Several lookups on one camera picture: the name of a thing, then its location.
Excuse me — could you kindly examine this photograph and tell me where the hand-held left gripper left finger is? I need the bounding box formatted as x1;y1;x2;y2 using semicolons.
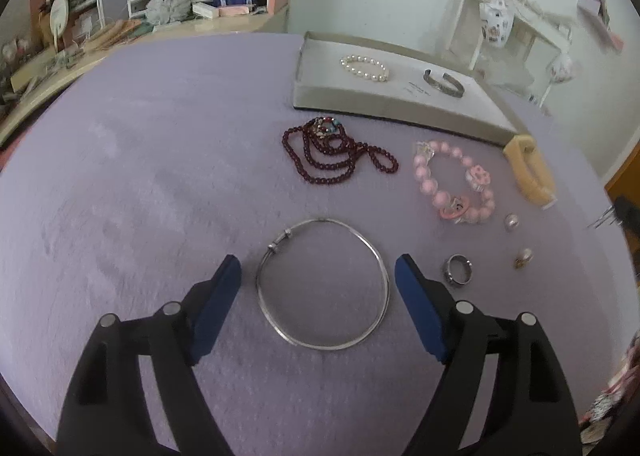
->
56;255;243;456

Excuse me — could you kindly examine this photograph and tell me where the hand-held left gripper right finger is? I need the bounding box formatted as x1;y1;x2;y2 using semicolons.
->
394;253;583;456

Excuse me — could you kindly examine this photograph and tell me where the pink bead bracelet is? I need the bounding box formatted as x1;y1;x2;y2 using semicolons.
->
412;140;497;227

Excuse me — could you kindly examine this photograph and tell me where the beige chunky bangle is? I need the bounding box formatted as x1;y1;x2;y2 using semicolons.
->
502;134;558;209

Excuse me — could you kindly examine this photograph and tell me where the dark red bead necklace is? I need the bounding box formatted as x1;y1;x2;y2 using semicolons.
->
281;117;400;185

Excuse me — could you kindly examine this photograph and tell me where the grey jewelry tray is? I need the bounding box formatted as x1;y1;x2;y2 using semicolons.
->
292;30;518;145

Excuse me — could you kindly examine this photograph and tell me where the printed cloth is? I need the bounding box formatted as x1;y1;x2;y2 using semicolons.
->
577;331;640;442

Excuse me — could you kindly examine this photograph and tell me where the orange wooden door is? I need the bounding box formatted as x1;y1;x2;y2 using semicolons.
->
602;141;640;237

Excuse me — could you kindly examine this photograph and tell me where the beige desk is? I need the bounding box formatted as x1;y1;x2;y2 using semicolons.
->
0;8;291;147

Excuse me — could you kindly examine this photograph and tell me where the small hanging printed bag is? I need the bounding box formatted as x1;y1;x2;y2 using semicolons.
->
547;53;583;84

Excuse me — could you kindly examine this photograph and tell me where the white printed tote bag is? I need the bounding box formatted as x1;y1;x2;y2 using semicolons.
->
479;0;516;50

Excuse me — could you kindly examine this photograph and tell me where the grey fluffy ball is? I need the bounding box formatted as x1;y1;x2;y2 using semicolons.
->
145;0;193;26

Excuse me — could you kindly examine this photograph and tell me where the round hand mirror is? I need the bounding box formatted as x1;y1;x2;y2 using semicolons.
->
50;0;69;51

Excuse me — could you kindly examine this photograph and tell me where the silver band ring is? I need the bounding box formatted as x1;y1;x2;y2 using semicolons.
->
441;254;475;287

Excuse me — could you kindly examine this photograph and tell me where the silver hoop necklace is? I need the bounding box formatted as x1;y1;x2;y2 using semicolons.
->
255;218;391;352

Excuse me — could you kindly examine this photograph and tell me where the silver cuff bracelet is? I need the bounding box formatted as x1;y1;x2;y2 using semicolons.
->
422;68;466;97

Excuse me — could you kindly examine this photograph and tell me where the white pearl bracelet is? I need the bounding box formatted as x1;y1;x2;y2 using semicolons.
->
340;53;391;82

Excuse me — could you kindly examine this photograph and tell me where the wall shelf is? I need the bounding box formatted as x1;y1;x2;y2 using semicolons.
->
577;0;626;54

